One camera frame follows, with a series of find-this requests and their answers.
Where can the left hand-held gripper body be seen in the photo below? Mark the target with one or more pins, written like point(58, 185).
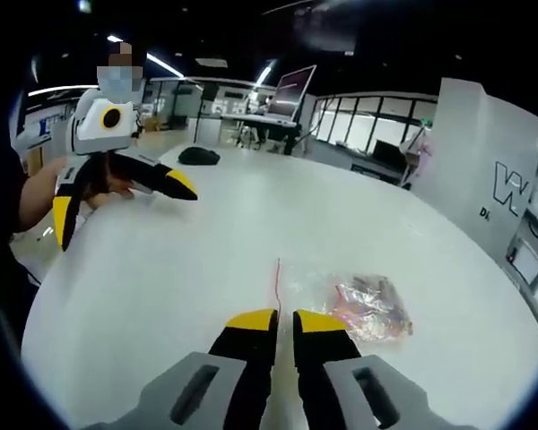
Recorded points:
point(89, 134)

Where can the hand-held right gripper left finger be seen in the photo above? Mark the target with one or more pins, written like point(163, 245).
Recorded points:
point(246, 345)

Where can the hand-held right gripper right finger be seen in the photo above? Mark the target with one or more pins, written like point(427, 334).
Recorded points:
point(318, 349)

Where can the clear resealable bag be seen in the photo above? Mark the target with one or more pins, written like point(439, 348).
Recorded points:
point(367, 300)

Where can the person's left hand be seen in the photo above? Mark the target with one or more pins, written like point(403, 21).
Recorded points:
point(112, 188)

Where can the black pouch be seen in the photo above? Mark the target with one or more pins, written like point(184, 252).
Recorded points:
point(199, 156)

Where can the ceiling light strip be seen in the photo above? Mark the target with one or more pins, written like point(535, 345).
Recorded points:
point(264, 72)
point(63, 88)
point(163, 63)
point(115, 38)

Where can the white desk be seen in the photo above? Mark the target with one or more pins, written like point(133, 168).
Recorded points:
point(260, 120)

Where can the white framed computer monitor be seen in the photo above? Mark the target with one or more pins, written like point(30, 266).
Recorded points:
point(291, 92)

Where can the grey counter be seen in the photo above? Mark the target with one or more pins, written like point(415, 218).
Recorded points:
point(376, 172)

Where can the black monitor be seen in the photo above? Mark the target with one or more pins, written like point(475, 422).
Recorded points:
point(387, 152)

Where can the hanging dark screen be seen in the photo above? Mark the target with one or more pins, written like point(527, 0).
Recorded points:
point(327, 27)

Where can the pale pink object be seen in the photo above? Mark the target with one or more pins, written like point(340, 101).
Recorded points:
point(419, 148)

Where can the grey shelving unit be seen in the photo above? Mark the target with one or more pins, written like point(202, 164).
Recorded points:
point(533, 251)

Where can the grey lettered partition panel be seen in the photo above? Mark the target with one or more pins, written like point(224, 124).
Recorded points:
point(475, 157)

